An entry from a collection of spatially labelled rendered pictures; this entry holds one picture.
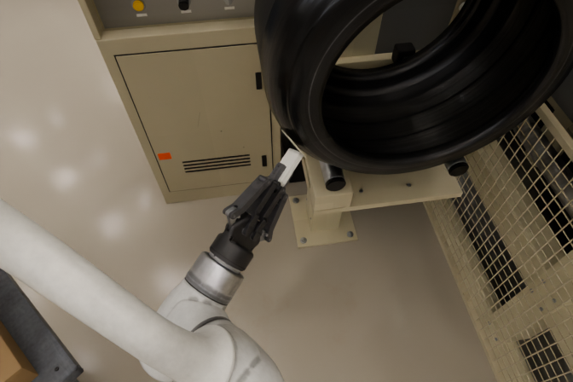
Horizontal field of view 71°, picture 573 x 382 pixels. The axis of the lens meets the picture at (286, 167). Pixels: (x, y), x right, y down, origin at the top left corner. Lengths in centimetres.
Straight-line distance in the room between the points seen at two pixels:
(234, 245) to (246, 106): 87
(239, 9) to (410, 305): 127
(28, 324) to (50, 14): 265
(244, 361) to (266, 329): 109
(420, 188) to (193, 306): 61
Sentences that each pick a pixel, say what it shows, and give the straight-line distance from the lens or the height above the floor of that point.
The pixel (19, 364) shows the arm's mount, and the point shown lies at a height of 72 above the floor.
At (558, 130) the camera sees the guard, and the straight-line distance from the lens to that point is 102.
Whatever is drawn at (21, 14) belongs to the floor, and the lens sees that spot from 360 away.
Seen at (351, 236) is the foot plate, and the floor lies 2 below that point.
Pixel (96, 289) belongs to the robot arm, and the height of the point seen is 116.
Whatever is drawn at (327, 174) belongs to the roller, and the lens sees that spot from 88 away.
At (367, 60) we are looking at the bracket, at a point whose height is 95.
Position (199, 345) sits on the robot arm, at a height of 107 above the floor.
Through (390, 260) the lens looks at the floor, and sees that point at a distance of 184.
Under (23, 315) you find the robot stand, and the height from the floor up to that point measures 65.
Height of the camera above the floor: 162
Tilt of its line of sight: 52 degrees down
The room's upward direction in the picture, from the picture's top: straight up
